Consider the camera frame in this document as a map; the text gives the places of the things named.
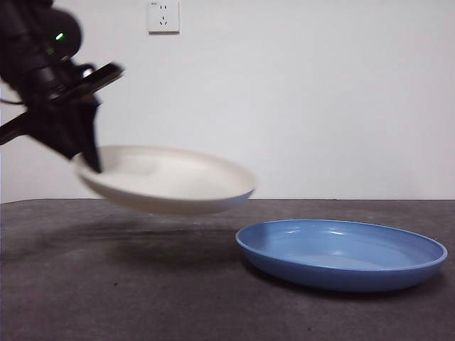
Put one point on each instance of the white round plate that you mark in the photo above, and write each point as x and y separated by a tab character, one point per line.
170	184

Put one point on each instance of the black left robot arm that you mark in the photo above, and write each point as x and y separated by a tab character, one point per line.
35	53

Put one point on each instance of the blue round plate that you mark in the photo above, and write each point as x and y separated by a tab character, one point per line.
337	255

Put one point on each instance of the white wall socket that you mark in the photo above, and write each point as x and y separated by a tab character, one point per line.
164	17

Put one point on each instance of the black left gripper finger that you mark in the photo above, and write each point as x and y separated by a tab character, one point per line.
62	135
91	142

